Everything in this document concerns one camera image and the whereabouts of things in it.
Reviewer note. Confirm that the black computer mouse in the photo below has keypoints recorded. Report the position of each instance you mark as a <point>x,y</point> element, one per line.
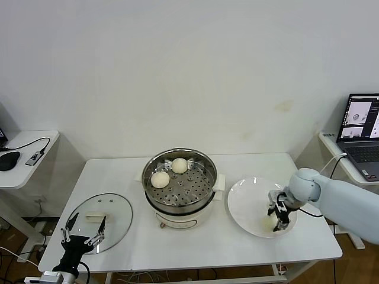
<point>9,161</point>

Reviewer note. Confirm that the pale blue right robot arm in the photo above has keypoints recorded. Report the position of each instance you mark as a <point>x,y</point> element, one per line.
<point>340,198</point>

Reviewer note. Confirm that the grey usb hub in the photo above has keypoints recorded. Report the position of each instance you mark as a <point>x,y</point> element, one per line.
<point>34,158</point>

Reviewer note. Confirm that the stainless steel steamer basket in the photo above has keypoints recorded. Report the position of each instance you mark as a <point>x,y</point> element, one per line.
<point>183,192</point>

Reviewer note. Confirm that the cream electric cooker base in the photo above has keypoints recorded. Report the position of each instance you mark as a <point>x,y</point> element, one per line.
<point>183,220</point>

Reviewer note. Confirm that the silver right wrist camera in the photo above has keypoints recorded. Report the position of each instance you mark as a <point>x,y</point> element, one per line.
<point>272,197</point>

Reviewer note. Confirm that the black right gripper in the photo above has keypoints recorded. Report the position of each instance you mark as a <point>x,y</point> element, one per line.
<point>283,205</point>

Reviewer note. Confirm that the white side table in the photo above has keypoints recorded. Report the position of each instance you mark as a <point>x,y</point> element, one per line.
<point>331,148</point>
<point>35,171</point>

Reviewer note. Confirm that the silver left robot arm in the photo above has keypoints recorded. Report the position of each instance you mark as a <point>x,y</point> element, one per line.
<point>50,277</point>

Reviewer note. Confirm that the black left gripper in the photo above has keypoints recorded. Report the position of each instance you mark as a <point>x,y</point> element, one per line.
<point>75,247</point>

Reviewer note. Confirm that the white steamed baozi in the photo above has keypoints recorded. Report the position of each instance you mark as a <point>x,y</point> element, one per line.
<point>160,179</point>
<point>179,165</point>
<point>268,225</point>

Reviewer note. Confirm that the round glass lid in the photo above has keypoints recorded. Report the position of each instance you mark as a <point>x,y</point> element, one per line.
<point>118,213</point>

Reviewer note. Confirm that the grey open laptop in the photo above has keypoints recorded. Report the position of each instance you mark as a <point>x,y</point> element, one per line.
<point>361,154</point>

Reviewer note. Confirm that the white round plate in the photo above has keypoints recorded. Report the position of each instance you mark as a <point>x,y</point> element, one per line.
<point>242,201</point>

